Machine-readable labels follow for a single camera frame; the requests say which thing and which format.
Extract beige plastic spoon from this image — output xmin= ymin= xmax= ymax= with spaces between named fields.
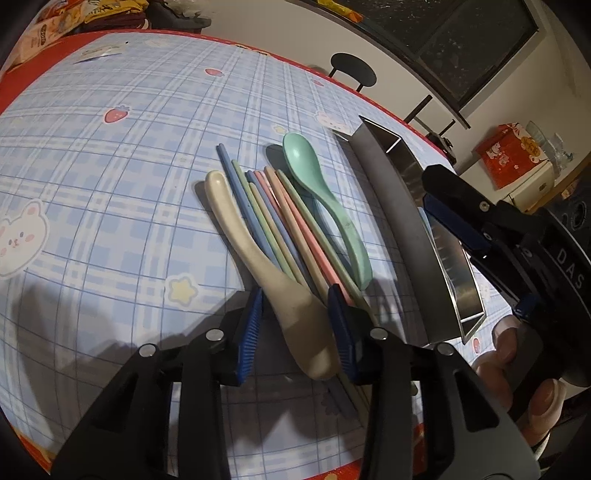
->
xmin=205 ymin=170 xmax=341 ymax=380

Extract black metal utensil tray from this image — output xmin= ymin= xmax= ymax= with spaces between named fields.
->
xmin=329 ymin=117 xmax=486 ymax=345

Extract light green chopstick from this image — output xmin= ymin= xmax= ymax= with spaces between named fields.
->
xmin=231 ymin=160 xmax=293 ymax=279

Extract beige chopstick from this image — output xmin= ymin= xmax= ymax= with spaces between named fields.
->
xmin=249 ymin=182 xmax=308 ymax=287
xmin=263 ymin=167 xmax=329 ymax=304

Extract dark blue chopstick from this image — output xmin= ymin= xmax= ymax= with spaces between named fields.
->
xmin=216 ymin=143 xmax=280 ymax=268

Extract green plastic spoon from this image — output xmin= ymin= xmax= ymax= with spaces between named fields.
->
xmin=283 ymin=132 xmax=373 ymax=290

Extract person right hand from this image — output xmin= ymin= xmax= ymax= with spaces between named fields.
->
xmin=473 ymin=315 xmax=566 ymax=447

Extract white refrigerator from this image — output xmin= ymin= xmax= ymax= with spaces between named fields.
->
xmin=503 ymin=154 xmax=590 ymax=214

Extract red cloth on refrigerator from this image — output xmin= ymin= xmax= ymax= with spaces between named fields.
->
xmin=475 ymin=123 xmax=548 ymax=189

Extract black framed window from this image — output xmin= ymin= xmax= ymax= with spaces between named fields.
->
xmin=295 ymin=0 xmax=540 ymax=130

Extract blue plaid table mat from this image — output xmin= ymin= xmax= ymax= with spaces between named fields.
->
xmin=0 ymin=32 xmax=509 ymax=480

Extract black round stool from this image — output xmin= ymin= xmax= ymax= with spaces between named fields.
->
xmin=329 ymin=52 xmax=377 ymax=92

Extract yellow snack bag on sill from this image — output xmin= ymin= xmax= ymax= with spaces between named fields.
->
xmin=317 ymin=0 xmax=363 ymax=24

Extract small paper card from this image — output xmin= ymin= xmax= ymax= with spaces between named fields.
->
xmin=74 ymin=44 xmax=125 ymax=64

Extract grey stool with bag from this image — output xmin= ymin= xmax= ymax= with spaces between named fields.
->
xmin=145 ymin=1 xmax=211 ymax=34

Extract snack packages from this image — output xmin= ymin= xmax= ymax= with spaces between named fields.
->
xmin=5 ymin=0 xmax=89 ymax=69

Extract black folding chair frame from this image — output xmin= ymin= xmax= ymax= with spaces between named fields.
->
xmin=404 ymin=95 xmax=457 ymax=136

